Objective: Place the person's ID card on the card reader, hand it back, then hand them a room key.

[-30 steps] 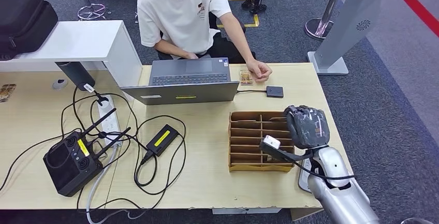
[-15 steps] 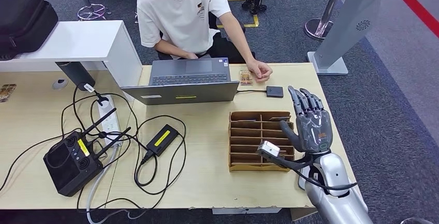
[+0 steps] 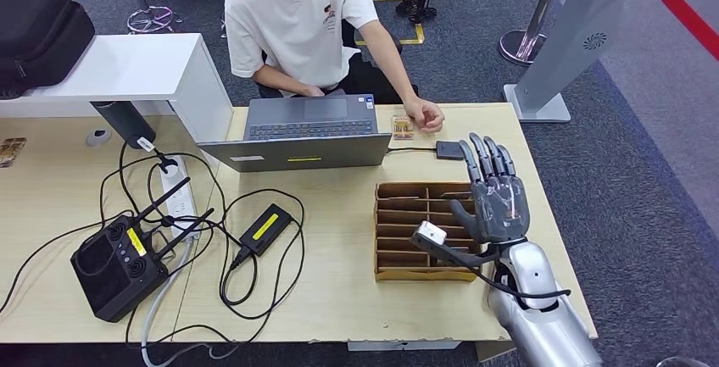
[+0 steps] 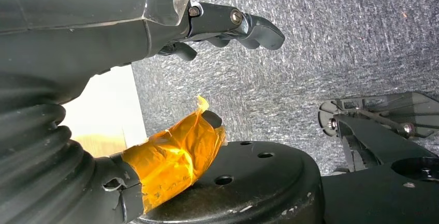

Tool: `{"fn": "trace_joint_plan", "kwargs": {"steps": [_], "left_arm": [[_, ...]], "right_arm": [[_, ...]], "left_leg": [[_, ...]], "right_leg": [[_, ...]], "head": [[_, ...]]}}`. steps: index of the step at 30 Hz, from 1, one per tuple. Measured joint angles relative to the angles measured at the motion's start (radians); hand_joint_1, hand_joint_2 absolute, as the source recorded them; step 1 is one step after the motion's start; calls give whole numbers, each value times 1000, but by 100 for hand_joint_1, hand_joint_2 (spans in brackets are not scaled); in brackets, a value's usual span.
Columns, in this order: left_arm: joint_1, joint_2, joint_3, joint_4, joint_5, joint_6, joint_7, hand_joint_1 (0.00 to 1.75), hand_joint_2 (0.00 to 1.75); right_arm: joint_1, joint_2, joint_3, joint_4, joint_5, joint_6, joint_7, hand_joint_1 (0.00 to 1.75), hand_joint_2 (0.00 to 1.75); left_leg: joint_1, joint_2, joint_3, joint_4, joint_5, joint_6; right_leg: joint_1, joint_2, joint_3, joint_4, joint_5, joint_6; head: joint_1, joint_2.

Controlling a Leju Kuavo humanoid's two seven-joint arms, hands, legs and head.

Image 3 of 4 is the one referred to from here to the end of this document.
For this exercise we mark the person's right hand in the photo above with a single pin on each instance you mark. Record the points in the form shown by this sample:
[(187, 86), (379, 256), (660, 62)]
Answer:
[(313, 92)]

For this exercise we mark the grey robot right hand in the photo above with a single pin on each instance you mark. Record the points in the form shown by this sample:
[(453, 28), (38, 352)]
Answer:
[(500, 207)]

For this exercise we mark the person's left hand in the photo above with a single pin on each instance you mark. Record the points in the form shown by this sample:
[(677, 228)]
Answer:
[(427, 116)]

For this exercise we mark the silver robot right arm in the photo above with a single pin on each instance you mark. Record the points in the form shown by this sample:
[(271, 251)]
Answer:
[(539, 325)]

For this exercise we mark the person's right forearm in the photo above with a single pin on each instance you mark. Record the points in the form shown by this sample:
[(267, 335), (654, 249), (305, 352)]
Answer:
[(278, 79)]

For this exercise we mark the person's left forearm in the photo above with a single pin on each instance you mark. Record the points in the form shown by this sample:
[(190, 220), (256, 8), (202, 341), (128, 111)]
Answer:
[(396, 67)]

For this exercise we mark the small black card reader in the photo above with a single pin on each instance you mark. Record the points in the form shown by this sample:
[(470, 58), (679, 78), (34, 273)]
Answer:
[(446, 151)]

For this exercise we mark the person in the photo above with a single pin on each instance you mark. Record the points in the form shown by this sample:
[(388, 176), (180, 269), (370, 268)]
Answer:
[(298, 22)]

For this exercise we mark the brown cardboard card organizer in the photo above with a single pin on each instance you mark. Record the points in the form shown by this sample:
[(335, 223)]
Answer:
[(404, 229)]

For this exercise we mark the grey laptop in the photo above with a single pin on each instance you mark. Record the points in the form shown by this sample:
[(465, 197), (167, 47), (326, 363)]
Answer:
[(292, 153)]

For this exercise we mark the black adapter with yellow label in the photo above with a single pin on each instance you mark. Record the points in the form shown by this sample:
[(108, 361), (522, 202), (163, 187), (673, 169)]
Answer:
[(264, 229)]

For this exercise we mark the pale desk leg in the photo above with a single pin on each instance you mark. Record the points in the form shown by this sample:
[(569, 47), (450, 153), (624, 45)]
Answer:
[(494, 353)]

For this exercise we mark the black power plug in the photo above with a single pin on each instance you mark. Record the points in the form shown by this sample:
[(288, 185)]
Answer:
[(166, 164)]

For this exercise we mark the white desk crossbar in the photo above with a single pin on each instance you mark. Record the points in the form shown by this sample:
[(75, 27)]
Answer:
[(404, 346)]

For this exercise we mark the white power strip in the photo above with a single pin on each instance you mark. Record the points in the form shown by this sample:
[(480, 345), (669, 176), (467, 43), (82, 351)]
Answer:
[(180, 200)]

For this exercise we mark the grey kiosk stand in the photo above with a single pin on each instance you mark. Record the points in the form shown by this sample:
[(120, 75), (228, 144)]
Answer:
[(584, 27)]

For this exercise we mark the black cylinder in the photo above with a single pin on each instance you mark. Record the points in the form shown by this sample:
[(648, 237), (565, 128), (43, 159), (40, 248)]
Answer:
[(122, 122)]

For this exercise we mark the white desk shelf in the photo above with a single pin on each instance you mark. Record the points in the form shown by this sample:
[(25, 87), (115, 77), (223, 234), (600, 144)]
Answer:
[(112, 67)]

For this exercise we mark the black router with antennas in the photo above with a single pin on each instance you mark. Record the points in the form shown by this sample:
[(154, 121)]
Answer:
[(111, 274)]

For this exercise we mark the black carrying case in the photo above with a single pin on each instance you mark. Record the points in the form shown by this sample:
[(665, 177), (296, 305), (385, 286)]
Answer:
[(38, 33)]

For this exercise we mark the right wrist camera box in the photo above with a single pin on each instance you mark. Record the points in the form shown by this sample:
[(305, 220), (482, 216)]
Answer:
[(431, 233)]

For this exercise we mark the chrome stanchion post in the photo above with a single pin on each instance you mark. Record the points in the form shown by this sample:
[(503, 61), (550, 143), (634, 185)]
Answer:
[(514, 47)]

